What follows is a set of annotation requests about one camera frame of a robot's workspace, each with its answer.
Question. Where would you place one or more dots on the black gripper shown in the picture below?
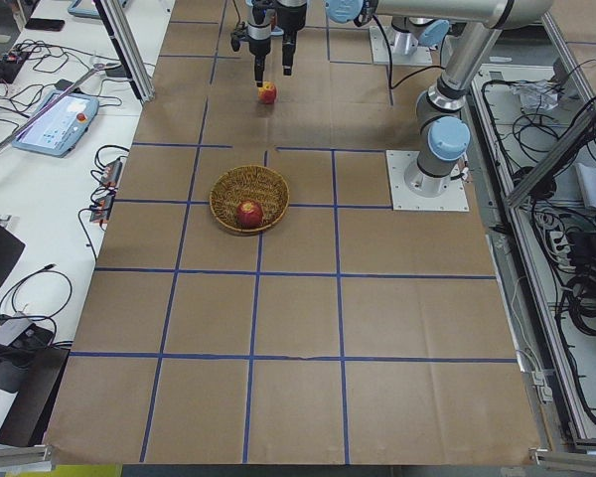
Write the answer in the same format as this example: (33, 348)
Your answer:
(259, 46)
(290, 20)

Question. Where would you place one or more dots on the yellow red apple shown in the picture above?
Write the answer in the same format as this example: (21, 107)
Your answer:
(267, 93)

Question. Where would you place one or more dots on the brown wicker basket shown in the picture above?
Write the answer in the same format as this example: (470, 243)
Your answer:
(249, 182)

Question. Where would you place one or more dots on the dark red apple in basket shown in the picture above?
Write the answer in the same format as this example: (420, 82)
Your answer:
(249, 215)

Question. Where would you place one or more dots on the orange usb hub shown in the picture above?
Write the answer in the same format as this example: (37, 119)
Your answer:
(111, 174)
(101, 209)

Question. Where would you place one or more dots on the blue teach pendant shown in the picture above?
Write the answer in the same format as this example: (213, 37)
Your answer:
(58, 130)

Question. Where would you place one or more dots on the black phone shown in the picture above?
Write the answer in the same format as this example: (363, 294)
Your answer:
(44, 24)

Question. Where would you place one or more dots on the crumpled white paper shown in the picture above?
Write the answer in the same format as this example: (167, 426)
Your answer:
(535, 96)

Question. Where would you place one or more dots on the white power strip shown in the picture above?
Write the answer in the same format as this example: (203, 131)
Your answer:
(558, 246)

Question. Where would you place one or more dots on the grey docking hub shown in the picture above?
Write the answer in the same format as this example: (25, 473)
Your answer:
(23, 334)

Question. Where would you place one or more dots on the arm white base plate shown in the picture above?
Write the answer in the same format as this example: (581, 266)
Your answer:
(400, 47)
(413, 191)

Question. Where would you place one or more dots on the aluminium frame post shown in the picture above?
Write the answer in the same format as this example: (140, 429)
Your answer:
(124, 44)

